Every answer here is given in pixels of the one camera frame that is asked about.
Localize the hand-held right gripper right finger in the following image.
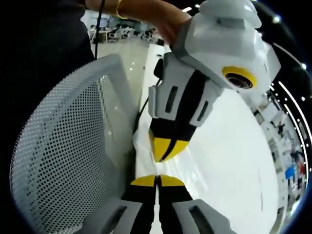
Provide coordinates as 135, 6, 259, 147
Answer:
157, 175, 237, 234

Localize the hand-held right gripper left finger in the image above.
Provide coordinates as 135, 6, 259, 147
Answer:
82, 175, 157, 234

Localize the thin black cable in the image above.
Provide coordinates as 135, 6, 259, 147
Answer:
93, 0, 106, 60

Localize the gold bracelet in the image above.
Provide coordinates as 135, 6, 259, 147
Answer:
116, 0, 129, 20

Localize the clear resealable plastic bag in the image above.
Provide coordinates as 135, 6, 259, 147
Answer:
132, 127, 213, 196

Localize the black gripper cable with plug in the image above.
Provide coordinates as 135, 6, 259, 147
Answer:
132, 58, 165, 134

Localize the grey mesh office chair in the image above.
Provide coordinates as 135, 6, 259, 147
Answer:
10, 53, 137, 234

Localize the person's left hand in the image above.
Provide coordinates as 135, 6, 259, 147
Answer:
143, 4, 193, 47

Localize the blue storage box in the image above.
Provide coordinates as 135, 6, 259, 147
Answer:
284, 167, 297, 183

